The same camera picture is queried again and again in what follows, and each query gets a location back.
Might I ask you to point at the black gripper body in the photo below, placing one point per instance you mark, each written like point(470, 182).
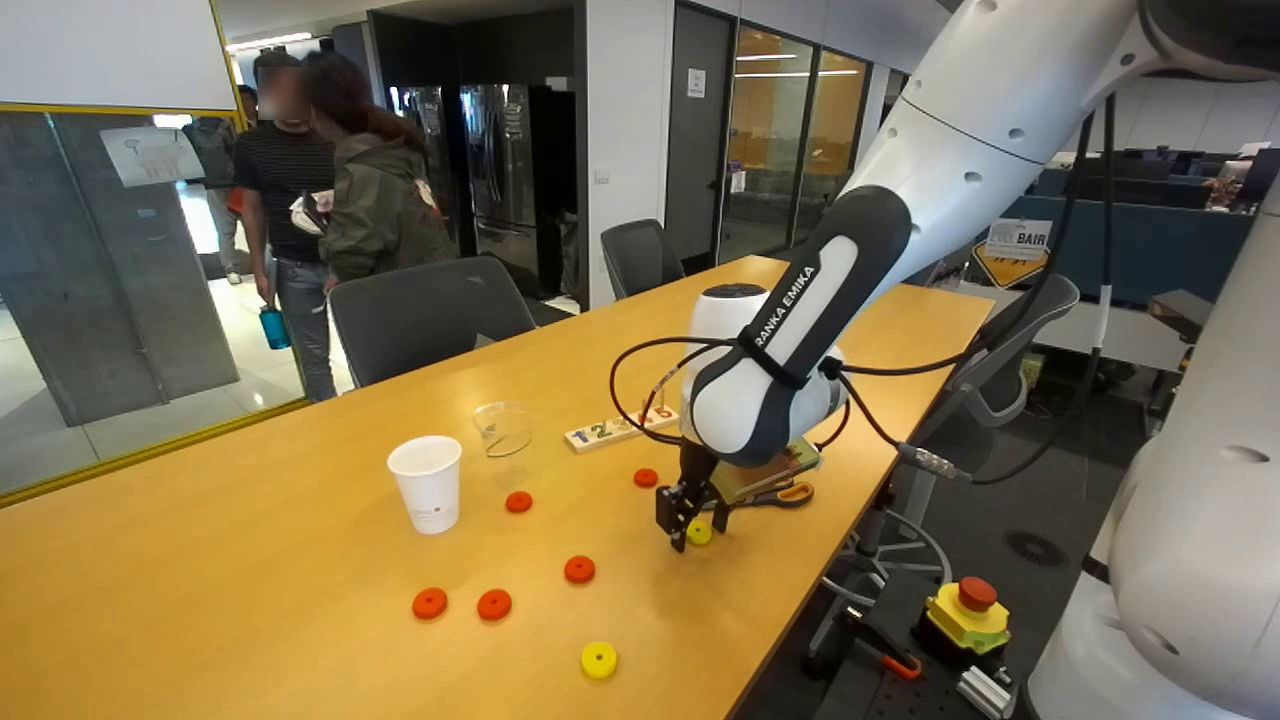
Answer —
point(700, 476)

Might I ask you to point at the yellow round block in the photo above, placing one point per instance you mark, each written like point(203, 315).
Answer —
point(698, 534)
point(598, 660)

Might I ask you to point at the orange round block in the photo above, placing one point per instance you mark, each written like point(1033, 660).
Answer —
point(577, 571)
point(493, 605)
point(430, 605)
point(519, 503)
point(644, 476)

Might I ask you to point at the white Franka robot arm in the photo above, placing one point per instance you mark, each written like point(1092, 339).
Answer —
point(961, 132)

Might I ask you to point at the clear plastic cup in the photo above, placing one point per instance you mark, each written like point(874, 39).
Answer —
point(501, 432)

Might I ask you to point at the white paper cup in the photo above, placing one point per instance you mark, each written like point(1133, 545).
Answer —
point(425, 486)

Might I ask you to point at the white wooden peg board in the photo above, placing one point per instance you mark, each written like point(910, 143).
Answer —
point(595, 432)

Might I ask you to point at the grey office chair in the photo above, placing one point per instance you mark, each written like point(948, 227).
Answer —
point(640, 257)
point(1003, 383)
point(425, 315)

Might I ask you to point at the yellow emergency stop button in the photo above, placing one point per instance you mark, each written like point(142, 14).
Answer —
point(970, 616)

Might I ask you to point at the person in green jacket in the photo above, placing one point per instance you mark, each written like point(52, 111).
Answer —
point(384, 203)

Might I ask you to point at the round grey side table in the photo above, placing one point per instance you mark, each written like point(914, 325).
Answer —
point(1121, 340)

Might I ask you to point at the blue water bottle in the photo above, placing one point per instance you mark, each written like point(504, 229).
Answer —
point(272, 325)

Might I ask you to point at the person in black t-shirt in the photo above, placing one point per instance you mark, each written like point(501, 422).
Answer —
point(272, 174)

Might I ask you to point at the tan wrist camera box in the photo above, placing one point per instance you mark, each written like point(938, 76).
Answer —
point(770, 469)

